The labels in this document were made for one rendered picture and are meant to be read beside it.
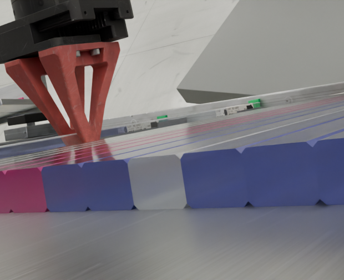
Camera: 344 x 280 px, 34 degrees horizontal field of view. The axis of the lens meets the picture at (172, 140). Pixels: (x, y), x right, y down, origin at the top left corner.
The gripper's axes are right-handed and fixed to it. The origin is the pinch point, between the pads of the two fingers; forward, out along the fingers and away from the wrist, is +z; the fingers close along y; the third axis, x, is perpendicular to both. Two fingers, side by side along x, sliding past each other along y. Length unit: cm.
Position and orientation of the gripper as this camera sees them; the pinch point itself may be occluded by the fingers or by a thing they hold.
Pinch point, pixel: (81, 136)
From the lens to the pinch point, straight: 43.5
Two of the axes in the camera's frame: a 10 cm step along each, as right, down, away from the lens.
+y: 8.0, -1.1, -5.8
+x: 5.6, -2.0, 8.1
